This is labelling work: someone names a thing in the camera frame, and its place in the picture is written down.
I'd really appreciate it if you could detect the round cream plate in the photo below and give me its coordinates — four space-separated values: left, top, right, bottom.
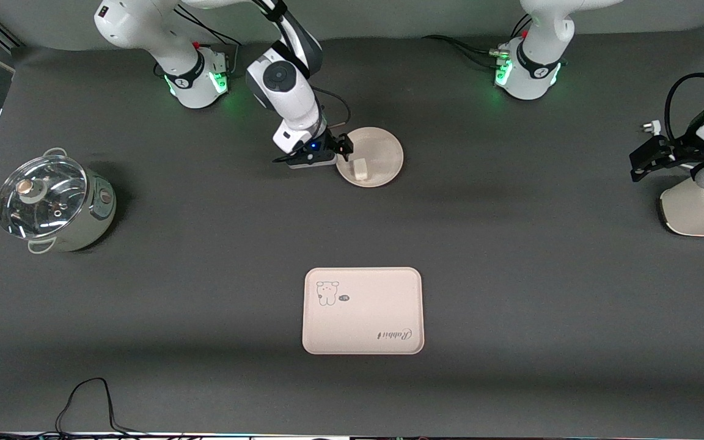
335 126 404 188

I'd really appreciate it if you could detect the glass pot lid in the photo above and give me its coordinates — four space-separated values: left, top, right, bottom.
0 155 89 240

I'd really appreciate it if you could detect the cream rectangular rabbit tray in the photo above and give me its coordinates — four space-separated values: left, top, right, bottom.
302 267 425 355

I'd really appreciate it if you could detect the cream white steamer appliance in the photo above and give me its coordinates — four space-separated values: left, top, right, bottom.
658 182 704 237

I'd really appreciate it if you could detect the steel pot with glass lid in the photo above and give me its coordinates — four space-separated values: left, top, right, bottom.
0 147 117 255

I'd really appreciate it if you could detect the black right arm base cable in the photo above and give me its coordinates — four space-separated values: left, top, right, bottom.
175 3 248 77

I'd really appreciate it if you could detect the black arm base cable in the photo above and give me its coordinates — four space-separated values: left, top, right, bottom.
421 34 501 69
175 3 248 77

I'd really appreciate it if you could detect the black left arm base cable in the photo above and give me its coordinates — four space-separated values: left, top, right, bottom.
421 34 501 69

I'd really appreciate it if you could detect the black cable loop on table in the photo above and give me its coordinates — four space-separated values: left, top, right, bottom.
54 377 145 436

